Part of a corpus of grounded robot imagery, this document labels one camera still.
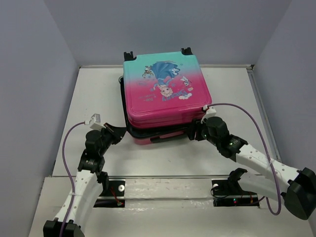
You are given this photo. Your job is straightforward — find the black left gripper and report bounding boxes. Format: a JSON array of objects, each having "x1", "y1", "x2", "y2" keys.
[{"x1": 98, "y1": 122, "x2": 127, "y2": 156}]

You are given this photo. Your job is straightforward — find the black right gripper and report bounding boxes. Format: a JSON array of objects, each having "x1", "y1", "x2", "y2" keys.
[{"x1": 185, "y1": 118, "x2": 219, "y2": 147}]

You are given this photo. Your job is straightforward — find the pink teal kids suitcase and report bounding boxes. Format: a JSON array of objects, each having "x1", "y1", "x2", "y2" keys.
[{"x1": 119, "y1": 47, "x2": 212, "y2": 145}]

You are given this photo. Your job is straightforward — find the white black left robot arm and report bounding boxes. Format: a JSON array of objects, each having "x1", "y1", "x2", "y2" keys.
[{"x1": 43, "y1": 123, "x2": 127, "y2": 237}]

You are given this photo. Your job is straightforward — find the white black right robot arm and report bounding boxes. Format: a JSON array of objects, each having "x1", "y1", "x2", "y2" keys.
[{"x1": 187, "y1": 117, "x2": 316, "y2": 220}]

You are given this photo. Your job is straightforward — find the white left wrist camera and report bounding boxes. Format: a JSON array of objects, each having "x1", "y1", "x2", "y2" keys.
[{"x1": 84, "y1": 114, "x2": 104, "y2": 131}]

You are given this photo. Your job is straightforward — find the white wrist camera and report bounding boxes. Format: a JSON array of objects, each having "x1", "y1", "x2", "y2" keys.
[
  {"x1": 84, "y1": 114, "x2": 104, "y2": 131},
  {"x1": 200, "y1": 105, "x2": 217, "y2": 123}
]

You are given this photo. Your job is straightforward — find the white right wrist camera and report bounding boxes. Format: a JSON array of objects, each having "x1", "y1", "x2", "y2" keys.
[{"x1": 200, "y1": 105, "x2": 217, "y2": 123}]

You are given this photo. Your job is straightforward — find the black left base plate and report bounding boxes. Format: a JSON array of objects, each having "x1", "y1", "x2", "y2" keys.
[{"x1": 94, "y1": 179, "x2": 125, "y2": 208}]

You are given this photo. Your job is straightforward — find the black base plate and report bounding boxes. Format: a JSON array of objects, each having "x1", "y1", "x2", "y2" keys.
[
  {"x1": 94, "y1": 179, "x2": 125, "y2": 208},
  {"x1": 210, "y1": 179, "x2": 260, "y2": 207}
]

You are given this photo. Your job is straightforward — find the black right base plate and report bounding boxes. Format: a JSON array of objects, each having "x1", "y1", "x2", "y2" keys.
[{"x1": 210, "y1": 179, "x2": 260, "y2": 207}]

